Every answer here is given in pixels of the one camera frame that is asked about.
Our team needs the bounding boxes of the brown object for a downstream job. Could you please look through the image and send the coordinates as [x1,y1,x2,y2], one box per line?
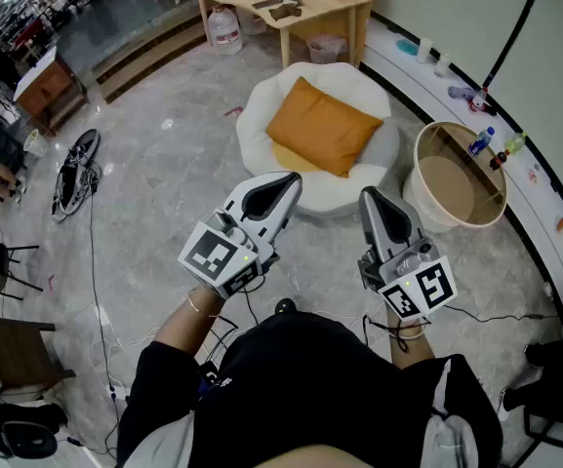
[267,5,304,22]

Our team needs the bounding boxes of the red label clear bottle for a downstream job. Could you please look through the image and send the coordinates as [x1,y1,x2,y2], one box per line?
[470,86,490,114]

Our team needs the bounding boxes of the wooden platform steps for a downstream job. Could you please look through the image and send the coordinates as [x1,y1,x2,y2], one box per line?
[90,2,210,105]

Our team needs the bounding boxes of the brown cabinet with white top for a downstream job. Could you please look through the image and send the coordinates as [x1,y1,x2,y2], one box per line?
[13,45,90,137]

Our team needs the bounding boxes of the dark wooden stool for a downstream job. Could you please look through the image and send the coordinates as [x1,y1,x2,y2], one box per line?
[0,313,77,392]

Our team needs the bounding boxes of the yellow seat pad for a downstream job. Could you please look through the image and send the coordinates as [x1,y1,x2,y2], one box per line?
[270,139,324,174]

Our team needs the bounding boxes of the white bucket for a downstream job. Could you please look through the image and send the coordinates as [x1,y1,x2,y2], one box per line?
[22,128,50,159]

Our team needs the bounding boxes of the white curved ledge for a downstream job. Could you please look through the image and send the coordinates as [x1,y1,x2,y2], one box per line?
[361,12,563,311]

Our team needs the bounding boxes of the black floor cable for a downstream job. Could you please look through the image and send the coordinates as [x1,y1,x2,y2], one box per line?
[87,163,122,457]

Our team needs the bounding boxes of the person's right forearm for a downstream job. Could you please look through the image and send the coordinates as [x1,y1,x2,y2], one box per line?
[385,309,437,371]

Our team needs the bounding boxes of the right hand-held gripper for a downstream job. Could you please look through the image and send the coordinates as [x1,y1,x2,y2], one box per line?
[357,185,459,322]

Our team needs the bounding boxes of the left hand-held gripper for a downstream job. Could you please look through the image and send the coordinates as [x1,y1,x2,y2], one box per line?
[177,171,304,300]

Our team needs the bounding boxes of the waste basket with pink bag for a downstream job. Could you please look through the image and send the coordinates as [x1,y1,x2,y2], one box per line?
[305,34,349,65]

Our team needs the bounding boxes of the clear large water jug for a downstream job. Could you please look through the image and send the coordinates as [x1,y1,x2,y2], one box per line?
[206,5,243,57]

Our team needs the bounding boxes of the black white gear pile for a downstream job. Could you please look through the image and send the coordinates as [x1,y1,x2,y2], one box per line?
[50,128,102,223]

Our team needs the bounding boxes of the green drink bottle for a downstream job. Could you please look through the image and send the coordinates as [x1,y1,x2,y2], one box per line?
[503,132,529,155]

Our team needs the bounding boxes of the orange pillow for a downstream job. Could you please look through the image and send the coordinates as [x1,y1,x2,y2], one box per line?
[264,76,384,179]

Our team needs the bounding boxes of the black and beige wrist bands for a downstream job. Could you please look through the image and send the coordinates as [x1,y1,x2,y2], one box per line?
[393,320,429,343]

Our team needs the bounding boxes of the person's black shirt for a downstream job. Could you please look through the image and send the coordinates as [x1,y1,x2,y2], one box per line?
[116,309,504,468]

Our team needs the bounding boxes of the person's left forearm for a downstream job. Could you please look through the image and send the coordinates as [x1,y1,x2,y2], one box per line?
[155,283,229,359]

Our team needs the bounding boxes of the thin gold bracelet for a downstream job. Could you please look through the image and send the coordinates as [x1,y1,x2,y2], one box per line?
[185,289,221,319]

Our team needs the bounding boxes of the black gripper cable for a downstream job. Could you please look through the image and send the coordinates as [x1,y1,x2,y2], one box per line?
[362,303,561,356]
[202,280,267,360]

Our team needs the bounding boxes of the black waist-worn device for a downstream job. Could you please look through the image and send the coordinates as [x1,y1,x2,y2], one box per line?
[197,363,236,392]

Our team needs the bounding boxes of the beige bag strap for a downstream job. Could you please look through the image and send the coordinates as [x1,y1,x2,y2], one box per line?
[426,358,480,468]
[123,407,199,468]

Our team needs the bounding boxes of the white round beanbag chair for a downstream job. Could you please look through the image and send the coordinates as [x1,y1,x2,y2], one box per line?
[235,60,402,221]

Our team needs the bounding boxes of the blue label drink bottle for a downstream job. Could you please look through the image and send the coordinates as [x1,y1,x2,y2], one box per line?
[466,125,497,158]

